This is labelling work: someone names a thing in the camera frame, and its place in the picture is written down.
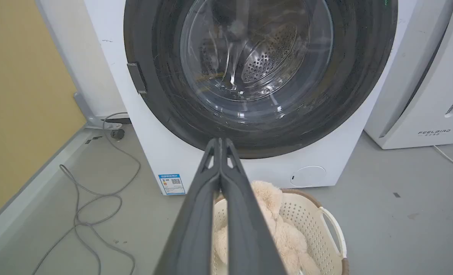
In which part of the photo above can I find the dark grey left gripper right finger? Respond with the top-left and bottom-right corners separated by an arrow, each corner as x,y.
220,138 -> 287,275

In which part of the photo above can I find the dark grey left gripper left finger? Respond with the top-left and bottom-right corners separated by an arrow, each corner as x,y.
153,138 -> 222,275

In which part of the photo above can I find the white front-load washing machine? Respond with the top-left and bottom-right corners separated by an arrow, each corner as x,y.
84,0 -> 418,196

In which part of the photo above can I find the round dark glass washer door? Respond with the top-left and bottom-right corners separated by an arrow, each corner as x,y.
124,0 -> 398,159

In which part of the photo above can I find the cream plush teddy bear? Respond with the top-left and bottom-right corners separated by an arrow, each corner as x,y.
214,181 -> 321,275

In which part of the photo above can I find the blue energy label sticker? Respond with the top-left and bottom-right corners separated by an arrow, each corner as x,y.
158,174 -> 186,196

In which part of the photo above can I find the cream perforated laundry basket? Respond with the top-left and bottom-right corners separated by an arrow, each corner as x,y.
210,189 -> 350,275

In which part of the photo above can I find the white Feelbird appliance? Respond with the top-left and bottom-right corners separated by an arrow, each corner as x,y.
364,0 -> 453,150

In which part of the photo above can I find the grey power cable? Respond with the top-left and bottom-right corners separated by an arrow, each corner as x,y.
31,112 -> 141,275

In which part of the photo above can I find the white thin cable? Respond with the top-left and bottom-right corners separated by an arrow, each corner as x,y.
434,145 -> 453,174

